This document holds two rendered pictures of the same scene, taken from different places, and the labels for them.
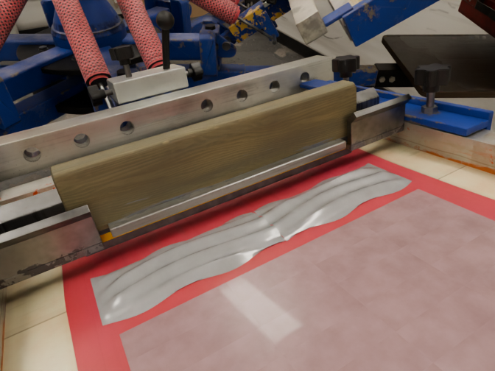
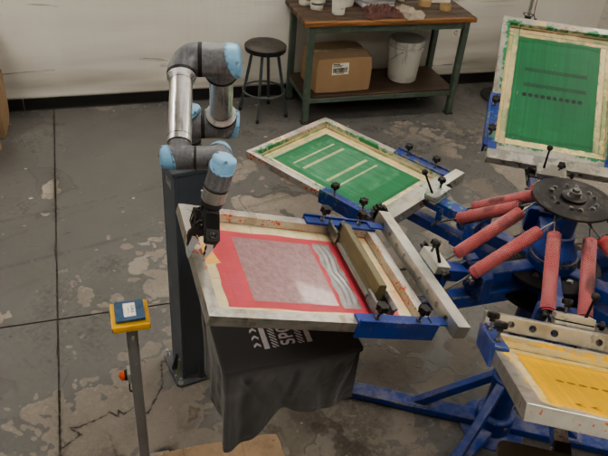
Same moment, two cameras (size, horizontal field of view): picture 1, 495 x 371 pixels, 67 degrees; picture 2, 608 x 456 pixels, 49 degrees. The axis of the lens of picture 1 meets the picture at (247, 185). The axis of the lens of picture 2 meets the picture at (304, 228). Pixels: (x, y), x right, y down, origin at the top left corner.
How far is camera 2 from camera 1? 224 cm
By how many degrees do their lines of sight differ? 74
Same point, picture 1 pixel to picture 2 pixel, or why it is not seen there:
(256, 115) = (364, 259)
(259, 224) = (336, 271)
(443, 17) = not seen: outside the picture
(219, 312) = (308, 256)
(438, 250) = (310, 289)
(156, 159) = (350, 242)
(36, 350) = (309, 235)
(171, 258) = (328, 255)
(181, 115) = (413, 271)
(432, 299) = (297, 279)
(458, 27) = not seen: outside the picture
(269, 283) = (312, 265)
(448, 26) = not seen: outside the picture
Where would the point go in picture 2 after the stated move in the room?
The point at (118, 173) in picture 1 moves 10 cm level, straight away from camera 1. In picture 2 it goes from (346, 235) to (373, 233)
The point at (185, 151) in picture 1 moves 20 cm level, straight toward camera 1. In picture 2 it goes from (353, 247) to (297, 242)
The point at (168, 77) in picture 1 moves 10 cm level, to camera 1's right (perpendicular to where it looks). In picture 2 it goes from (432, 262) to (431, 280)
